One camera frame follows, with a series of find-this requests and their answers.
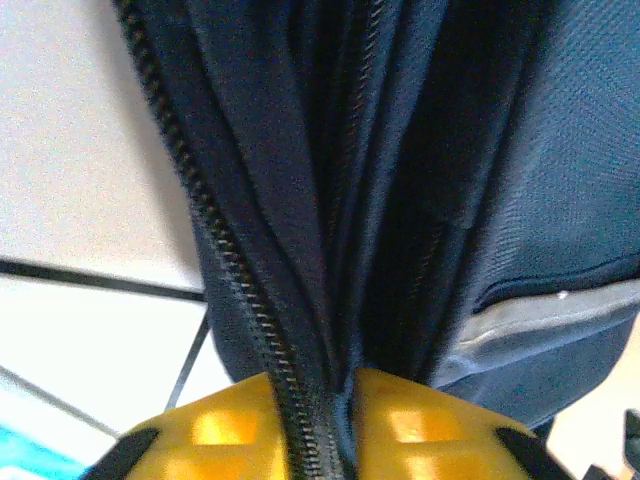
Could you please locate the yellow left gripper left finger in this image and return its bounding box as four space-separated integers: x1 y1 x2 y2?
87 372 301 480

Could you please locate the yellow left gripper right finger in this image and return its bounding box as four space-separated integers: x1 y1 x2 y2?
344 367 566 480

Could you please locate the blue and white book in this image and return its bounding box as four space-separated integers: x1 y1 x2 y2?
0 369 119 480

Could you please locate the navy blue backpack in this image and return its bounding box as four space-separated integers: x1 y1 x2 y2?
112 0 640 480

